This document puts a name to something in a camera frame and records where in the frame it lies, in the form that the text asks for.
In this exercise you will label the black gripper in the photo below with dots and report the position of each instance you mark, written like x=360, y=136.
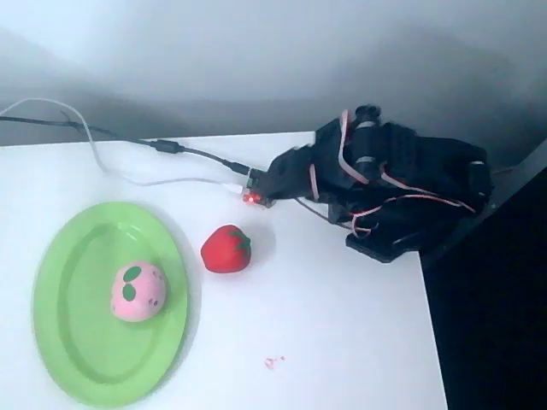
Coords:
x=371, y=239

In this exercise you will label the pink peach toy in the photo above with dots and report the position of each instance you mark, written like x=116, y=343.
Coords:
x=139, y=292

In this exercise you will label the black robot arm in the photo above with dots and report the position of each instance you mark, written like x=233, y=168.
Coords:
x=419, y=179

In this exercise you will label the green oval plate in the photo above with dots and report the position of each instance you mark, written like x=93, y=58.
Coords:
x=77, y=324

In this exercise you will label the controller board with red light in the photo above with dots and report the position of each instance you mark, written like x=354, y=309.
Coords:
x=255, y=188

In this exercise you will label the red strawberry toy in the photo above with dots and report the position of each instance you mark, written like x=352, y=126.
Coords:
x=224, y=252

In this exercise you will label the pink crumbs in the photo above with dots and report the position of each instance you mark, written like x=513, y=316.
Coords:
x=270, y=363

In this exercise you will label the black furniture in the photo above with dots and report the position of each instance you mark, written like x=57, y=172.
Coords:
x=491, y=299

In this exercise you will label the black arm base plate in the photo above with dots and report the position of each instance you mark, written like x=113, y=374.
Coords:
x=380, y=247

